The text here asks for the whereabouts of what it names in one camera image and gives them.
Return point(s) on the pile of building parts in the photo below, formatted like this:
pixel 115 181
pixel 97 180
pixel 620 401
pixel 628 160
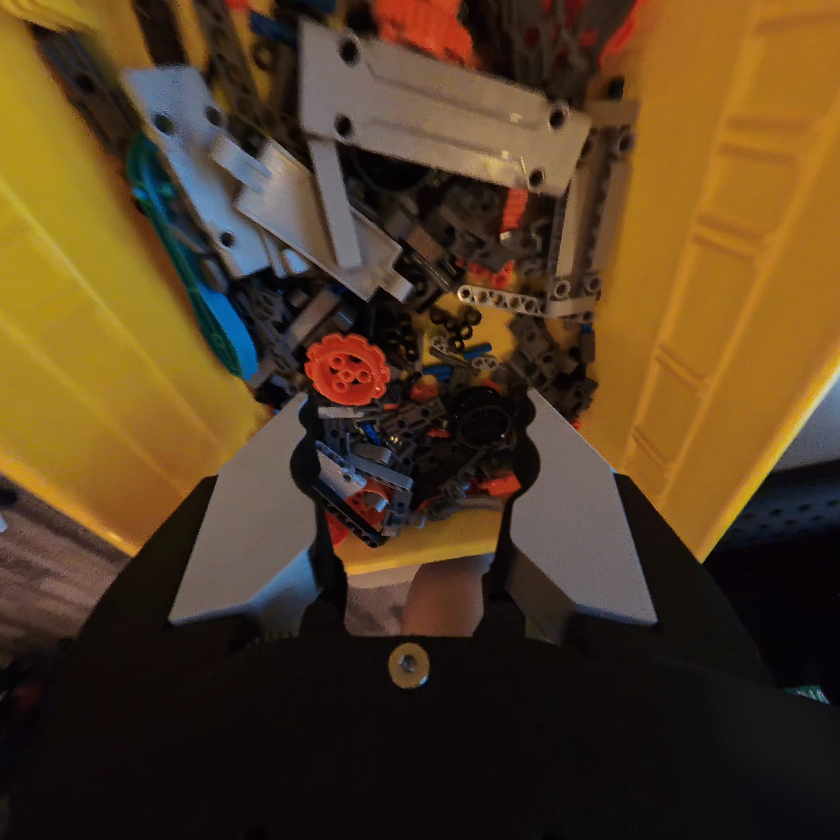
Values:
pixel 446 262

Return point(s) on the yellow plastic bin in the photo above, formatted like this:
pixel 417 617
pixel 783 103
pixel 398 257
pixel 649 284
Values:
pixel 689 328

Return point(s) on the long light grey frame beam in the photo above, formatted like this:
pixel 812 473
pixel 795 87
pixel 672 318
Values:
pixel 584 216

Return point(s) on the light grey rectangular plate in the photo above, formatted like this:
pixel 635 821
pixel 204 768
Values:
pixel 446 118

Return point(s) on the teal plastic tool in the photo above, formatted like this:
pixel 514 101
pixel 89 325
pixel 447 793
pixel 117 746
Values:
pixel 229 334

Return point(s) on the perforated dark metal panel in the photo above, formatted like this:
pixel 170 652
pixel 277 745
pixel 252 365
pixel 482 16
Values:
pixel 781 512

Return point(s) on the person's leg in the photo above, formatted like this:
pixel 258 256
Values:
pixel 446 597

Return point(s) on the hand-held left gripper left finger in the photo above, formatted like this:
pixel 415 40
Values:
pixel 256 525

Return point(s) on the light grey holed panel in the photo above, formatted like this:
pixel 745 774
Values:
pixel 190 144

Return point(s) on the small orange sprocket wheel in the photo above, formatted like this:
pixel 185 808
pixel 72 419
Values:
pixel 348 371

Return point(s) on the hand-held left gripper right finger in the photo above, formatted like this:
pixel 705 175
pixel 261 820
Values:
pixel 577 525

